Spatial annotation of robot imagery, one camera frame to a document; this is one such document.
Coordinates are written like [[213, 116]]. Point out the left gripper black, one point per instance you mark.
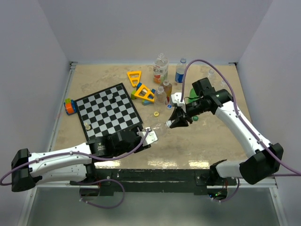
[[138, 137]]

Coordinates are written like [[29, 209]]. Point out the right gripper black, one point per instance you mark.
[[178, 113]]

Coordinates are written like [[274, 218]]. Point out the crushed bottle white cap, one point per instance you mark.
[[168, 123]]

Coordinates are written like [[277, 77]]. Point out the crushed clear bottle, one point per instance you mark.
[[160, 128]]

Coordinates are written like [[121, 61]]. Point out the green soda bottle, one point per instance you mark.
[[192, 96]]

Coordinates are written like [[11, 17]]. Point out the clear plastic bottle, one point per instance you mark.
[[211, 74], [223, 83]]

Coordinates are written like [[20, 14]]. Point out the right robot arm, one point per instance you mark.
[[261, 153]]

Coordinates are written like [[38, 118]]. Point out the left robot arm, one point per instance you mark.
[[30, 169]]

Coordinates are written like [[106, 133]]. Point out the clear empty bottle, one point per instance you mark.
[[160, 96]]

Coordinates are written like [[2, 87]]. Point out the amber tea bottle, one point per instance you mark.
[[168, 90]]

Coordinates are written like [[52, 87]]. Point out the blue label water bottle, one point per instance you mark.
[[180, 69]]

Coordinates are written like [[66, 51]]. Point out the fruit tea bottle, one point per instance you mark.
[[160, 68]]

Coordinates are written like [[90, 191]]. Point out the light blue toy block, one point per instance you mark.
[[145, 102]]

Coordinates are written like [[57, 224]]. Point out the black white chessboard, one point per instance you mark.
[[104, 116]]

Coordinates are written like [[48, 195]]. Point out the green toy block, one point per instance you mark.
[[133, 97]]

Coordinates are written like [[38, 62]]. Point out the beige chess piece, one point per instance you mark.
[[87, 126]]

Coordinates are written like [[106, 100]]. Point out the dark blue block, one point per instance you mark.
[[138, 85]]

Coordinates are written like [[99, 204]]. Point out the colourful toy block car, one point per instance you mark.
[[69, 106]]

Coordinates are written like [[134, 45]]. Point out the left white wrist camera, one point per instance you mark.
[[148, 136]]

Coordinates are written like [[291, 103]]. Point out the yellow triangle frame near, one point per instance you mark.
[[144, 93]]

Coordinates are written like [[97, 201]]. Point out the yellow triangle frame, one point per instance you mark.
[[134, 77], [144, 93]]

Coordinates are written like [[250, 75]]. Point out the yellow triangle frame far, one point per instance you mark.
[[134, 77]]

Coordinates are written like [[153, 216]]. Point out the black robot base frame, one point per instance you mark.
[[193, 181]]

